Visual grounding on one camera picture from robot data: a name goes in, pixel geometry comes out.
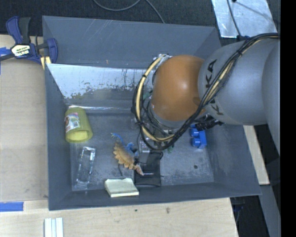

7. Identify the orange and blue toy dinosaur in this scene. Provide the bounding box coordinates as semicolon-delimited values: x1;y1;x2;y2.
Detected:
110;132;145;177

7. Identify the pale yellow sticky note pad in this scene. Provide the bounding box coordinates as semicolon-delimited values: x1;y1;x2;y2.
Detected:
104;177;140;198

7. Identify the blue plastic toy block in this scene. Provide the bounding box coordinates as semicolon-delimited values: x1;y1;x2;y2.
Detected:
189;123;208;148

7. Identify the yellow-green cup with label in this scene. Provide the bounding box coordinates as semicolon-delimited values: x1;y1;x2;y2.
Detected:
64;105;94;143

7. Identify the grey metal bin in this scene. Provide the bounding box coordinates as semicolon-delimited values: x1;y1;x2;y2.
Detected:
41;15;262;211

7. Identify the pale wood board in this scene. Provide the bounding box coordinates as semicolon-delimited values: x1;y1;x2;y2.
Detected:
0;60;49;202

